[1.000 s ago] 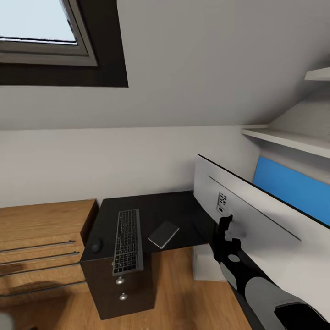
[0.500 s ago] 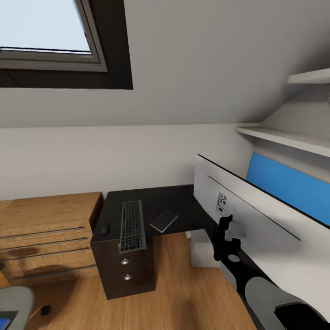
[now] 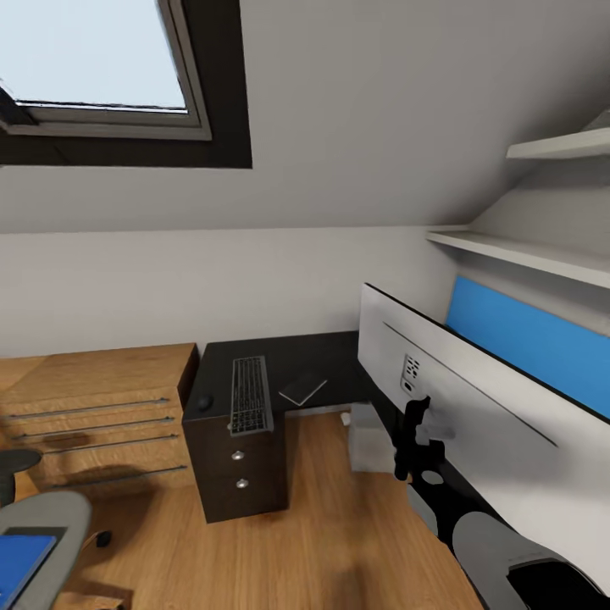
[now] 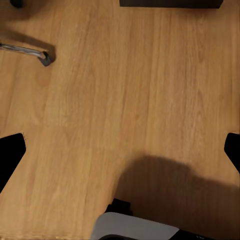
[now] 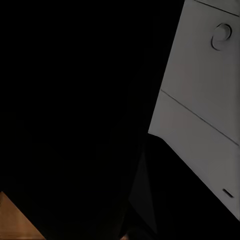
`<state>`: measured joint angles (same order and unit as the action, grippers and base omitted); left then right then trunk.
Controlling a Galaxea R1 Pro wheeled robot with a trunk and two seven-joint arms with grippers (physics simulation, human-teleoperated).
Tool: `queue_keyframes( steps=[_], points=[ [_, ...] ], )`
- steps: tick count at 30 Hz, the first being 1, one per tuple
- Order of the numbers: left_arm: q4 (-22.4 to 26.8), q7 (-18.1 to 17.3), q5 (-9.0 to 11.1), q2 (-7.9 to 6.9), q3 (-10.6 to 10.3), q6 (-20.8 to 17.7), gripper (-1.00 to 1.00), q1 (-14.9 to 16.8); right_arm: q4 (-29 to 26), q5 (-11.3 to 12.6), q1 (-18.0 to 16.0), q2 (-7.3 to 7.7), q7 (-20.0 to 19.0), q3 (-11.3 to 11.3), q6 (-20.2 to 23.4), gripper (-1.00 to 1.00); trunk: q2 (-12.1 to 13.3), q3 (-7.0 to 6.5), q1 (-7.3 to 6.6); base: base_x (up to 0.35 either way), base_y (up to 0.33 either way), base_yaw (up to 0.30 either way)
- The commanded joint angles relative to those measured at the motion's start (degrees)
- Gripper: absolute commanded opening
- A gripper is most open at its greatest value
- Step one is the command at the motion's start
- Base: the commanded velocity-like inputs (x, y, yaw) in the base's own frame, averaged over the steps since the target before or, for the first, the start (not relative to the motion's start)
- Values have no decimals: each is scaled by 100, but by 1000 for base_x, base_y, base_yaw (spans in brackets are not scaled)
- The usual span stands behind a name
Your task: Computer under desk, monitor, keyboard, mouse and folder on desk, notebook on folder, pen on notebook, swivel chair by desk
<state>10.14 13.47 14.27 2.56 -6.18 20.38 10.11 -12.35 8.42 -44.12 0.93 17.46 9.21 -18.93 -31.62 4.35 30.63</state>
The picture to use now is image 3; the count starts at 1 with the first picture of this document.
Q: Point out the keyboard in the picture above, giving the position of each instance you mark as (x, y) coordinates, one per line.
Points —
(251, 410)

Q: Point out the swivel chair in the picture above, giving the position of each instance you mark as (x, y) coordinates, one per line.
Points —
(63, 514)

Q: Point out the mouse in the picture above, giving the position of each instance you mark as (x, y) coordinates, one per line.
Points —
(204, 401)

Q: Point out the monitor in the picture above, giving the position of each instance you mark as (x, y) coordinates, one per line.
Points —
(540, 458)

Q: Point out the notebook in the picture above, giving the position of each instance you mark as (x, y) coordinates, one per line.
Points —
(301, 389)

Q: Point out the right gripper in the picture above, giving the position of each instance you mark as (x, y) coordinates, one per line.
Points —
(407, 447)

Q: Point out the folder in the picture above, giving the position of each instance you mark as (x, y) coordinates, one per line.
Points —
(20, 556)

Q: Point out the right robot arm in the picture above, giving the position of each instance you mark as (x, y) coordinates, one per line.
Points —
(510, 571)

